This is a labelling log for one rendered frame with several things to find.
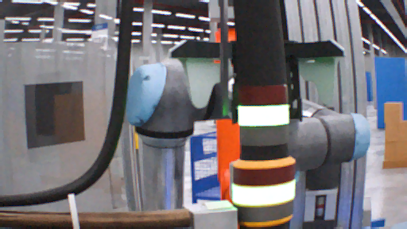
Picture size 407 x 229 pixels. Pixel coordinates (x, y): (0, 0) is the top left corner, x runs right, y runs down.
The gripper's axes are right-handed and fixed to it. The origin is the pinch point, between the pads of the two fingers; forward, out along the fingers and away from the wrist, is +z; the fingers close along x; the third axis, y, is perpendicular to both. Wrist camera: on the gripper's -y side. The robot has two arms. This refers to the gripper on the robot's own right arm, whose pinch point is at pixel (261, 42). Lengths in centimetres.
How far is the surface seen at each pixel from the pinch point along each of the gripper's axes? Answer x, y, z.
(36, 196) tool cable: 14.4, 10.1, 15.1
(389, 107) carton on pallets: -224, 50, -896
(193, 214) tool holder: 4.2, 11.4, 11.5
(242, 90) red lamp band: 1.1, 3.8, 9.0
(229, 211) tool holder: 2.0, 11.4, 10.6
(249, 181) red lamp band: 0.8, 9.5, 9.9
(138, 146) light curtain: 158, 69, -566
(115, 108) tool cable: 8.6, 4.5, 12.4
